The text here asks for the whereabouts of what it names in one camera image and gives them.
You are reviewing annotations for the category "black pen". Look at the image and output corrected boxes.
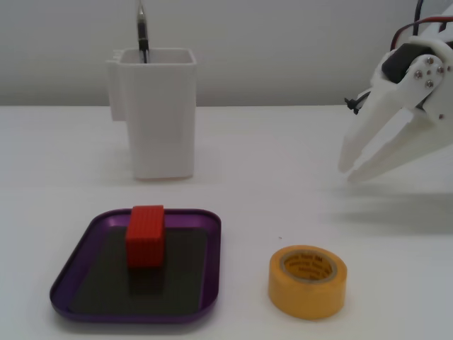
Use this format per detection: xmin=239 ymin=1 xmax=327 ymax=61
xmin=137 ymin=0 xmax=151 ymax=64

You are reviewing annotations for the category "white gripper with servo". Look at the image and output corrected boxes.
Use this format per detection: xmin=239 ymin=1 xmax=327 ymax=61
xmin=338 ymin=36 xmax=453 ymax=183

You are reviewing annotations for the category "red white black servo wire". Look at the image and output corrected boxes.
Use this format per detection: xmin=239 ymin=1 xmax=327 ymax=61
xmin=391 ymin=0 xmax=453 ymax=54

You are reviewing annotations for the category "yellow tape roll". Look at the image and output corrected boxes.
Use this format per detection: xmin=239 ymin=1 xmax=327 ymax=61
xmin=268 ymin=244 xmax=348 ymax=322

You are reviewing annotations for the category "black cable with zip tie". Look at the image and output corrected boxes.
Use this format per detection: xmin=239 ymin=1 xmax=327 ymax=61
xmin=344 ymin=92 xmax=372 ymax=115

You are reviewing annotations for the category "white plastic pen holder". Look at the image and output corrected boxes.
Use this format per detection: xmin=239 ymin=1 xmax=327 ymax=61
xmin=105 ymin=48 xmax=197 ymax=182

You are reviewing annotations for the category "red ribbed cube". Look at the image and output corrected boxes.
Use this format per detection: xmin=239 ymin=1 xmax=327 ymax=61
xmin=125 ymin=204 xmax=166 ymax=268

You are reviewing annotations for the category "purple metal tray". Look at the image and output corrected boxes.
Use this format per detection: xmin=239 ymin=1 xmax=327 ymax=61
xmin=49 ymin=208 xmax=223 ymax=324

